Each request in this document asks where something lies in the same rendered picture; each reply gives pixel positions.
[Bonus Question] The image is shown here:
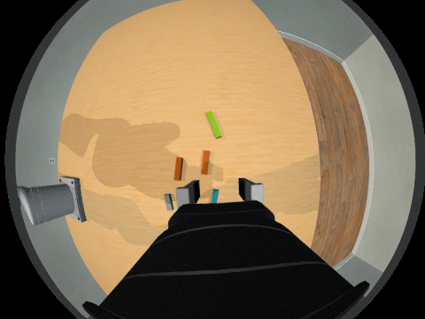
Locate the orange rod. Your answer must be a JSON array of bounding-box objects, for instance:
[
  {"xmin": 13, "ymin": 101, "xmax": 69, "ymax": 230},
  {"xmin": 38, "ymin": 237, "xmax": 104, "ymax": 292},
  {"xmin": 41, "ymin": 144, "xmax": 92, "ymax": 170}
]
[
  {"xmin": 201, "ymin": 150, "xmax": 210, "ymax": 175},
  {"xmin": 174, "ymin": 157, "xmax": 183, "ymax": 181}
]

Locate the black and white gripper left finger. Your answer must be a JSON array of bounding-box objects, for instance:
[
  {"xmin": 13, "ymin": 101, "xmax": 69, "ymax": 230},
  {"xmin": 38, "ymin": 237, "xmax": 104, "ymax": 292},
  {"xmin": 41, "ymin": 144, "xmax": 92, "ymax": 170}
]
[{"xmin": 175, "ymin": 180, "xmax": 200, "ymax": 208}]

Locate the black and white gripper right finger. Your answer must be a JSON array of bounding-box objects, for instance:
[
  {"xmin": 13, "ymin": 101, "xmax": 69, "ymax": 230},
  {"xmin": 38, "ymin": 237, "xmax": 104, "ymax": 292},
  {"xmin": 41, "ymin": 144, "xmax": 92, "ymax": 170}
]
[{"xmin": 238, "ymin": 178, "xmax": 264, "ymax": 205}]

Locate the turquoise rod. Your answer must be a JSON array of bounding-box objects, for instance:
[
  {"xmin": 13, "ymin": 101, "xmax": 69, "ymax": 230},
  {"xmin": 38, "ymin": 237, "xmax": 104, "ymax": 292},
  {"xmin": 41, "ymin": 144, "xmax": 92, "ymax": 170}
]
[{"xmin": 211, "ymin": 189, "xmax": 219, "ymax": 203}]

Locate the dark grey rod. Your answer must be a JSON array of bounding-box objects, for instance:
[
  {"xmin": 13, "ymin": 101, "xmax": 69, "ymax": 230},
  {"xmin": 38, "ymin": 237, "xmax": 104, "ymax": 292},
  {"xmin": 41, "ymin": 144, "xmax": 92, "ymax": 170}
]
[{"xmin": 164, "ymin": 193, "xmax": 174, "ymax": 211}]

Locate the lime green rod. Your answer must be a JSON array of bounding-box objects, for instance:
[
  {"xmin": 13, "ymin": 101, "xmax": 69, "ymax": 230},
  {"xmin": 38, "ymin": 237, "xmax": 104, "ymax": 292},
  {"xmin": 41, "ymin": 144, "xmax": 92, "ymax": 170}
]
[{"xmin": 206, "ymin": 110, "xmax": 222, "ymax": 139}]

